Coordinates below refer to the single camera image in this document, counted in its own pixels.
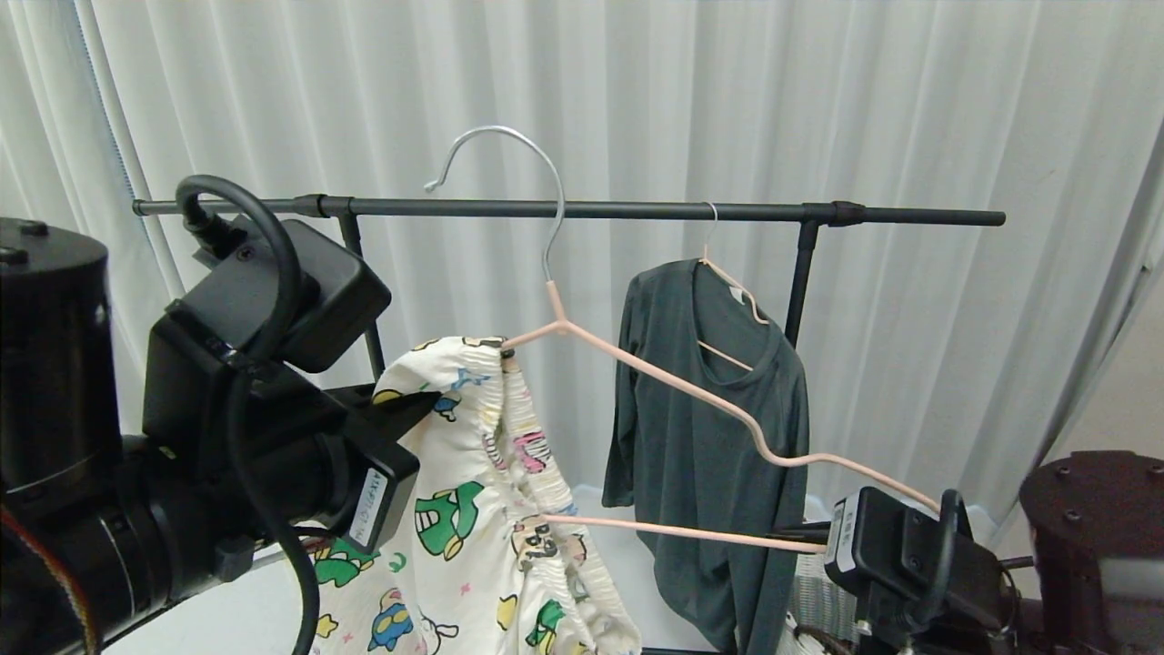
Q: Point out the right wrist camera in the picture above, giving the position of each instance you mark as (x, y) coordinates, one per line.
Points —
(909, 546)

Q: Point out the dark grey t-shirt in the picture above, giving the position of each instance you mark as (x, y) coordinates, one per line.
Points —
(700, 473)

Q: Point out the cream printed garment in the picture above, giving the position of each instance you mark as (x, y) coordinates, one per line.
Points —
(455, 564)

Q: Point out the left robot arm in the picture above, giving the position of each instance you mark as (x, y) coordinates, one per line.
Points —
(55, 364)

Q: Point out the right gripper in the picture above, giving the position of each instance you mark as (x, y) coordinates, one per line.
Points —
(846, 537)

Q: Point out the white laundry basket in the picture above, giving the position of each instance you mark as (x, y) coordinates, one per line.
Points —
(818, 600)

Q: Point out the white curtain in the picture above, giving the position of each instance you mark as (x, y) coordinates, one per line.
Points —
(637, 91)

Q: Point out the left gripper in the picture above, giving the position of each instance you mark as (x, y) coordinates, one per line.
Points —
(318, 482)

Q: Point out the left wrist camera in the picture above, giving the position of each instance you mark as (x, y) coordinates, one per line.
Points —
(318, 291)

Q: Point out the black clothes rack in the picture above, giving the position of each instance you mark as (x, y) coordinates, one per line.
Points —
(637, 211)

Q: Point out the pink clothes hanger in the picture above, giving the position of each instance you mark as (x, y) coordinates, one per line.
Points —
(727, 357)
(555, 305)

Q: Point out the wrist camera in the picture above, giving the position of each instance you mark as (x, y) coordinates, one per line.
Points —
(909, 546)
(318, 291)

